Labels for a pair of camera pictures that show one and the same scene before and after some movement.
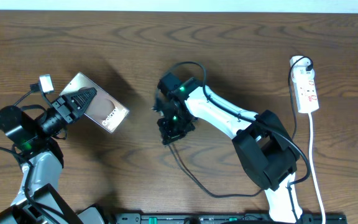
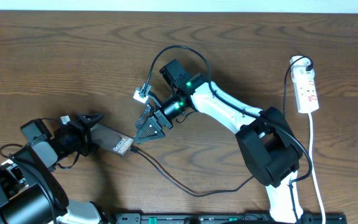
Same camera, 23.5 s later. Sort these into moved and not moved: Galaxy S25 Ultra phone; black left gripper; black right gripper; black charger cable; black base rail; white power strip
Moved: black charger cable; Galaxy S25 Ultra phone; black right gripper; black left gripper
Not moved: black base rail; white power strip
